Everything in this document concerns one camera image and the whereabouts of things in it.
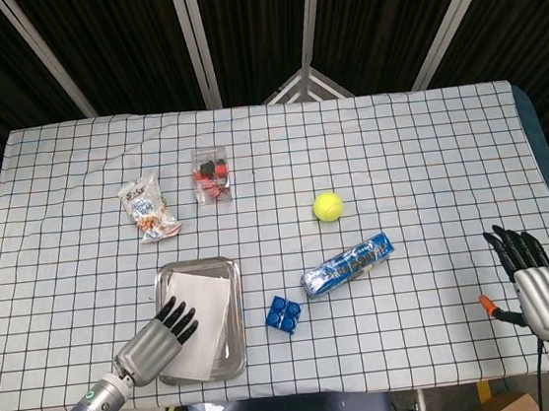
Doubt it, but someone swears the white frame post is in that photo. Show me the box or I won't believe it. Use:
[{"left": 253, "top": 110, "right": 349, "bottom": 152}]
[
  {"left": 401, "top": 0, "right": 520, "bottom": 93},
  {"left": 0, "top": 0, "right": 98, "bottom": 130},
  {"left": 167, "top": 0, "right": 226, "bottom": 114},
  {"left": 291, "top": 0, "right": 332, "bottom": 73}
]

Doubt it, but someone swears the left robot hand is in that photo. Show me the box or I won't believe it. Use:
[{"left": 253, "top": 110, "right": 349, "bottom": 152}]
[{"left": 105, "top": 293, "right": 207, "bottom": 390}]

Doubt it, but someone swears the cardboard box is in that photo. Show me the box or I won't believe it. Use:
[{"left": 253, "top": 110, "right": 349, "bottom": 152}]
[{"left": 476, "top": 389, "right": 540, "bottom": 411}]

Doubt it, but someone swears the white paper sheet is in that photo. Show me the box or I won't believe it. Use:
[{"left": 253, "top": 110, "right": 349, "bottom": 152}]
[{"left": 150, "top": 264, "right": 243, "bottom": 387}]

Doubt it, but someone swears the clear plastic box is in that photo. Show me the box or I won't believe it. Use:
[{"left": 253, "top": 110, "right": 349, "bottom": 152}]
[{"left": 188, "top": 144, "right": 235, "bottom": 207}]

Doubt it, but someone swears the white metal frame stand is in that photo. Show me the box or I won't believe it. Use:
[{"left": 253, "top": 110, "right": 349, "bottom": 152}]
[{"left": 257, "top": 61, "right": 354, "bottom": 109}]

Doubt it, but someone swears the blue cookie box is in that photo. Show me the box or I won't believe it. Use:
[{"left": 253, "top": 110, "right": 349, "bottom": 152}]
[{"left": 296, "top": 230, "right": 400, "bottom": 303}]

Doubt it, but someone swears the crumpled snack bag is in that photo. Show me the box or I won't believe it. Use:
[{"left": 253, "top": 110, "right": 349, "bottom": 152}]
[{"left": 116, "top": 169, "right": 184, "bottom": 247}]

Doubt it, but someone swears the silver metal tray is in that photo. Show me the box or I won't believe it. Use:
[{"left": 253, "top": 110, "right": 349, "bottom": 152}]
[{"left": 145, "top": 253, "right": 253, "bottom": 390}]

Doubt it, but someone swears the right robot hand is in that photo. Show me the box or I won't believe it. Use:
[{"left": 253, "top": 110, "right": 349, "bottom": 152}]
[{"left": 469, "top": 218, "right": 549, "bottom": 348}]

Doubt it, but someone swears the checkered tablecloth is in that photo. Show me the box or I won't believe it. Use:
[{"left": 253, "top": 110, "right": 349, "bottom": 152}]
[{"left": 0, "top": 66, "right": 549, "bottom": 411}]

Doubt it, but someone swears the yellow tennis ball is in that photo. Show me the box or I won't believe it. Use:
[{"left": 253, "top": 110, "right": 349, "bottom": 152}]
[{"left": 310, "top": 189, "right": 347, "bottom": 225}]

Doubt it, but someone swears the blue building block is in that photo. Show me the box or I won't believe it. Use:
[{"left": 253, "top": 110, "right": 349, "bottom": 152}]
[{"left": 262, "top": 292, "right": 307, "bottom": 339}]

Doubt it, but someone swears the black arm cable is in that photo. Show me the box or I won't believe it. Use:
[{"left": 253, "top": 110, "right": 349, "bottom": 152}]
[{"left": 529, "top": 336, "right": 549, "bottom": 411}]

